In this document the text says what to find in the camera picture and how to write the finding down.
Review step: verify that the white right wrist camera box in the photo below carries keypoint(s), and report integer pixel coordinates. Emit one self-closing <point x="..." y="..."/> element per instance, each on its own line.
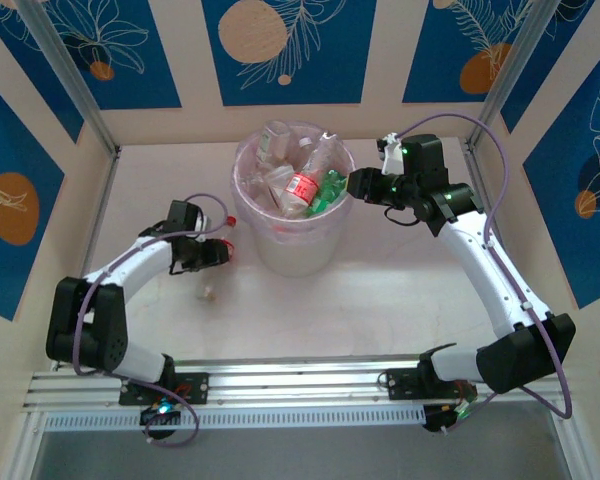
<point x="392" y="155"/>

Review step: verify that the green plastic bottle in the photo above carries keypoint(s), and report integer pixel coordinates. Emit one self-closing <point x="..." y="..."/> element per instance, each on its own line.
<point x="330" y="192"/>

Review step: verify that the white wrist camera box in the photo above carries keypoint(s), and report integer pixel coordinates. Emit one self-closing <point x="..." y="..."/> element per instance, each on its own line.
<point x="205" y="223"/>
<point x="392" y="155"/>

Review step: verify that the pink bin liner bag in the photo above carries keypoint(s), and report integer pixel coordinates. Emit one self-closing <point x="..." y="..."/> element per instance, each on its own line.
<point x="240" y="185"/>

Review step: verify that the aluminium mounting rail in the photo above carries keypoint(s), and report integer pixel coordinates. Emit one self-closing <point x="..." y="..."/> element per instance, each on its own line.
<point x="300" y="382"/>

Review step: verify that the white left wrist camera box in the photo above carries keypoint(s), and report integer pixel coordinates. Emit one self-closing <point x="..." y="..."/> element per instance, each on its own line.
<point x="205" y="223"/>

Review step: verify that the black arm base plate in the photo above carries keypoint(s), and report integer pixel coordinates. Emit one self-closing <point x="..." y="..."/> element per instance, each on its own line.
<point x="195" y="387"/>
<point x="400" y="382"/>

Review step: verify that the aluminium frame post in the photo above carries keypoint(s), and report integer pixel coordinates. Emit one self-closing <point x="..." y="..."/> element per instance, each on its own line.
<point x="71" y="75"/>
<point x="511" y="75"/>

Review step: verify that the aluminium table side rail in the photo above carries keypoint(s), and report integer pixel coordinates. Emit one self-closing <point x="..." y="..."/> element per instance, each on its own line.
<point x="476" y="170"/>
<point x="111" y="172"/>

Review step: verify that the black controller board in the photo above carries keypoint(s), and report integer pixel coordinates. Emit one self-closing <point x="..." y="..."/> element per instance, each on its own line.
<point x="437" y="417"/>
<point x="155" y="412"/>

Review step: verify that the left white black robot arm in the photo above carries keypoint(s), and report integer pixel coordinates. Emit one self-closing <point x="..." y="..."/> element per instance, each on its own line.
<point x="140" y="260"/>

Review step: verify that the white plastic bin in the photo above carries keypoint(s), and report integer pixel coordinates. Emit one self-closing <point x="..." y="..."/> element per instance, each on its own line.
<point x="295" y="255"/>

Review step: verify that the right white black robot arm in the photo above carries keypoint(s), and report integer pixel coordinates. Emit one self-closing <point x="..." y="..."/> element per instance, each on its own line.
<point x="480" y="265"/>

